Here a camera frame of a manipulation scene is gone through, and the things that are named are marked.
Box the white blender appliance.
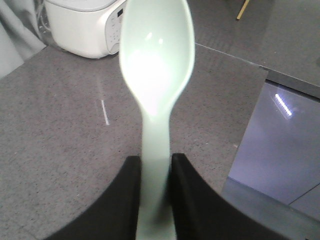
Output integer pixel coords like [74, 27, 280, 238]
[44, 0, 127, 59]

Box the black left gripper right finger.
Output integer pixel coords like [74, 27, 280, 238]
[171, 153, 283, 240]

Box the white curtain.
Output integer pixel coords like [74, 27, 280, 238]
[0, 0, 46, 78]

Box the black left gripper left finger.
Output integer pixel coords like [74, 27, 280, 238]
[47, 156, 141, 240]

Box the pale green plastic spoon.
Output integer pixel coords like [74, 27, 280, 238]
[119, 0, 195, 240]

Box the grey cabinet door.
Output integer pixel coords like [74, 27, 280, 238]
[229, 81, 320, 205]

